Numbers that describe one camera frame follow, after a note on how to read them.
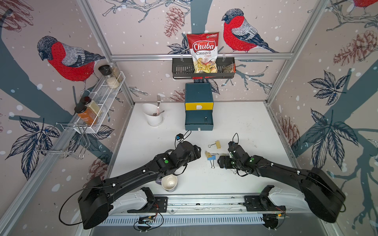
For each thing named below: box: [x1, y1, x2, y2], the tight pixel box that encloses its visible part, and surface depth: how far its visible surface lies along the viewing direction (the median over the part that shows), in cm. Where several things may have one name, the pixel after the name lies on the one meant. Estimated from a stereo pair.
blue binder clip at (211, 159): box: [207, 155, 217, 169], surface depth 91 cm
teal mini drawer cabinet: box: [184, 82, 215, 131], surface depth 96 cm
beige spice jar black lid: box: [79, 96, 103, 118], surface depth 69 cm
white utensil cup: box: [141, 103, 165, 127], surface depth 105 cm
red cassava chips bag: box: [186, 31, 220, 74], surface depth 84 cm
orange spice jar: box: [74, 104, 99, 126], surface depth 66 cm
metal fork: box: [152, 94, 165, 117], surface depth 106 cm
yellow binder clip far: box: [207, 140, 221, 149], surface depth 97 cm
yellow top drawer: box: [185, 102, 215, 111], surface depth 95 cm
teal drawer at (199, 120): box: [185, 110, 215, 131], surface depth 100 cm
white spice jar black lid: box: [97, 64, 120, 89], surface depth 83 cm
